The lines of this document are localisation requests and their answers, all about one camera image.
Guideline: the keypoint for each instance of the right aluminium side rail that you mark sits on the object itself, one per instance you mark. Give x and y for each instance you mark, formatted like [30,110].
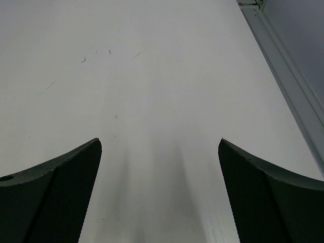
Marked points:
[301,99]

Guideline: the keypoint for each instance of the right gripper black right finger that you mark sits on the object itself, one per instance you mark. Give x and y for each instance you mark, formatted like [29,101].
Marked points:
[270,203]

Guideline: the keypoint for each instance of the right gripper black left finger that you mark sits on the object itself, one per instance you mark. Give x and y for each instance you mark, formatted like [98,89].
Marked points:
[49,202]

